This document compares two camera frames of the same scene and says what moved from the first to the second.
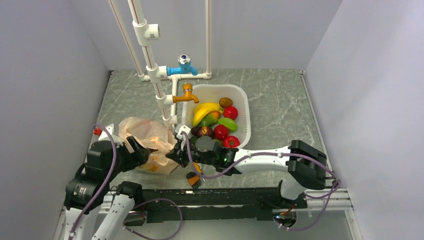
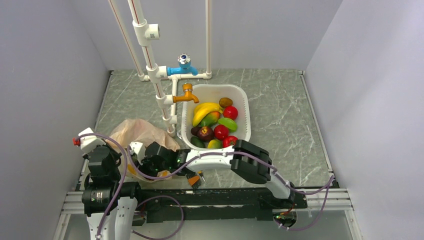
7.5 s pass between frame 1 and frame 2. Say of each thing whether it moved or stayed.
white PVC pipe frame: stayed
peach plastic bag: moved
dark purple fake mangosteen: stayed
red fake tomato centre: stayed
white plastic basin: stayed
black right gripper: moved
